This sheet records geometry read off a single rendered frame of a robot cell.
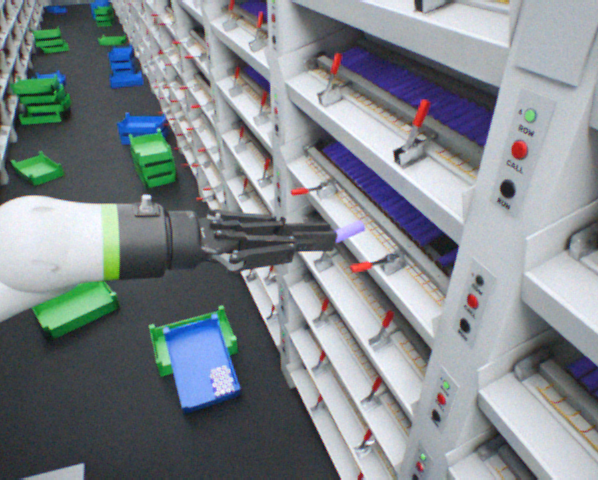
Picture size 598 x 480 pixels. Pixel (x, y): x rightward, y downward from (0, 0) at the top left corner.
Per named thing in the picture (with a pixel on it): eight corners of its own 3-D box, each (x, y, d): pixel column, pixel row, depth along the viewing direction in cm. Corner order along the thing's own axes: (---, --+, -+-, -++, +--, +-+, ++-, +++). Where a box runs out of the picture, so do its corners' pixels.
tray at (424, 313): (436, 355, 70) (431, 318, 63) (290, 178, 114) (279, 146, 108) (544, 294, 72) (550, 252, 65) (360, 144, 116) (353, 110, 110)
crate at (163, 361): (160, 377, 169) (156, 363, 164) (152, 338, 184) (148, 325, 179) (238, 353, 178) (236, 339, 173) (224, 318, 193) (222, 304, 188)
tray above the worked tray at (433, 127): (465, 251, 57) (461, 161, 48) (290, 99, 102) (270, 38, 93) (594, 181, 60) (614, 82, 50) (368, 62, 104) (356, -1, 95)
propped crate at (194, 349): (240, 395, 163) (240, 388, 156) (183, 414, 157) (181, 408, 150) (217, 322, 177) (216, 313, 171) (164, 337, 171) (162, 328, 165)
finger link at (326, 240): (291, 231, 63) (293, 234, 63) (336, 231, 66) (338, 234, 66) (287, 249, 65) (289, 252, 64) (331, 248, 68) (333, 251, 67)
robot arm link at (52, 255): (-32, 293, 44) (-33, 183, 45) (-7, 299, 55) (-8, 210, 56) (121, 283, 50) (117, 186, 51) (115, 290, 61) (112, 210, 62)
